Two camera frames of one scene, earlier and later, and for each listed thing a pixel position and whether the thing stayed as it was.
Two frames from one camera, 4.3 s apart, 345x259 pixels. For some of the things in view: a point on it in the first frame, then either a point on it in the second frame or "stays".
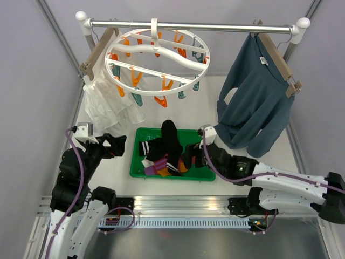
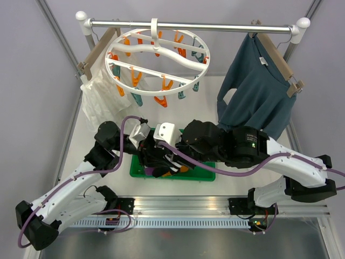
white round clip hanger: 156,61 stays
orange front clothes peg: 162,102 stays
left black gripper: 117,147 to 146,148
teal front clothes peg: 181,94 stays
